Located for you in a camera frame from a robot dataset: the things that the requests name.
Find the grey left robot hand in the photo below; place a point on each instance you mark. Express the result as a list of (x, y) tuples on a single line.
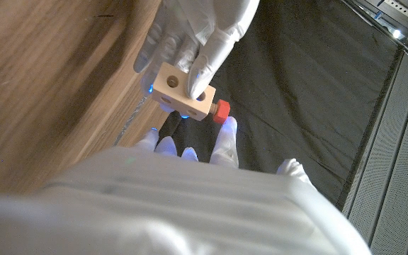
[(207, 28)]

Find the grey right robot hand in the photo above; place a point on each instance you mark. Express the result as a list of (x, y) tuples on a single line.
[(172, 205)]

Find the small wooden block with holes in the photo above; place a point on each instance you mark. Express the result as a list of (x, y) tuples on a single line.
[(179, 104)]

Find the red headed wooden screw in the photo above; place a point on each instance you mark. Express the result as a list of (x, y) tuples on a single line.
[(221, 111)]

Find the grey tape strip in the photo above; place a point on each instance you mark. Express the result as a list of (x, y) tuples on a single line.
[(131, 117)]

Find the black backdrop curtain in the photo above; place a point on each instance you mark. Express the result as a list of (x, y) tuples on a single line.
[(296, 106)]

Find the metal ceiling rail with light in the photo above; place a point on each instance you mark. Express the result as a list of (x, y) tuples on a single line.
[(384, 21)]

